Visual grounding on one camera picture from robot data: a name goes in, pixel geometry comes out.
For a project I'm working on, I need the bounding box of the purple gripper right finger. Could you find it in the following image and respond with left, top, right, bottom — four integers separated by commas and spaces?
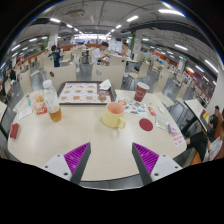
132, 143, 182, 185

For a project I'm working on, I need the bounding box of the person in blue shirt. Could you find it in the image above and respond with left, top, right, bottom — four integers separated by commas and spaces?
50, 45, 61, 67

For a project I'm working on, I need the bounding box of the brown food tray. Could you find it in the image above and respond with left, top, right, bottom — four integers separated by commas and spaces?
57, 81, 116, 105

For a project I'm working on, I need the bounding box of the beige chair back right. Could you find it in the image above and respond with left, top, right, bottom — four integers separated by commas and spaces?
91, 64, 124, 89

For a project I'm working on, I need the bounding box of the red round coaster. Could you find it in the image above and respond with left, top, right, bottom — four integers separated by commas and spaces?
139, 118, 153, 131

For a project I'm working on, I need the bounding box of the snack wrapper with food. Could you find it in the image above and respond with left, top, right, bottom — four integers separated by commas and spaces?
30, 90, 47, 115

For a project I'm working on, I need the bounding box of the yellow ceramic mug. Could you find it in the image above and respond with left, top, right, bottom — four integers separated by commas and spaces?
103, 102, 126, 129

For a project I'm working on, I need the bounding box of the seated person at right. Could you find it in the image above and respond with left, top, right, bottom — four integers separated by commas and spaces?
186, 106, 224, 162

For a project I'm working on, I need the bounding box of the beige chair back left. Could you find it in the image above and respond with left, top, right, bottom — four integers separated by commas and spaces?
46, 64, 76, 88

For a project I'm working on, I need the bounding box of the red paper cup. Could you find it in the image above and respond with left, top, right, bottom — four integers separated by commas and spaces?
134, 82, 149, 102

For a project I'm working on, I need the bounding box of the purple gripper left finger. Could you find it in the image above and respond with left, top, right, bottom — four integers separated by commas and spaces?
42, 143, 91, 184

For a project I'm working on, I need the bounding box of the beige chair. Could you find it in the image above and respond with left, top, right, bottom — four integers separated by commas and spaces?
46, 64, 76, 88
91, 64, 124, 89

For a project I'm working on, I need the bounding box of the person in white background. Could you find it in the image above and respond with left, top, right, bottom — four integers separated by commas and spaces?
121, 42, 131, 57

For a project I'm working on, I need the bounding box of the colourful paper leaflet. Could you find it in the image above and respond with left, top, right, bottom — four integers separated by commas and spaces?
116, 97, 147, 118

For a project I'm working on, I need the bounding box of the person in white shirt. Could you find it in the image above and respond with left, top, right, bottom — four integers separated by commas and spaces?
91, 42, 109, 64

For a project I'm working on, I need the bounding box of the white table sign card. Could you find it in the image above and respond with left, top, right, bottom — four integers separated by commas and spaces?
170, 127, 185, 147

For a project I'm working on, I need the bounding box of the clear plastic tea bottle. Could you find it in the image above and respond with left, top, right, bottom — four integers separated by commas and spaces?
43, 79, 62, 122

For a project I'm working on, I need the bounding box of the crumpled white napkin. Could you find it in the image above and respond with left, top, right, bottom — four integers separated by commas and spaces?
100, 79, 111, 90

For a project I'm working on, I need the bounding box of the red card on table edge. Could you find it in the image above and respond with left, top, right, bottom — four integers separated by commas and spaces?
10, 123, 19, 139

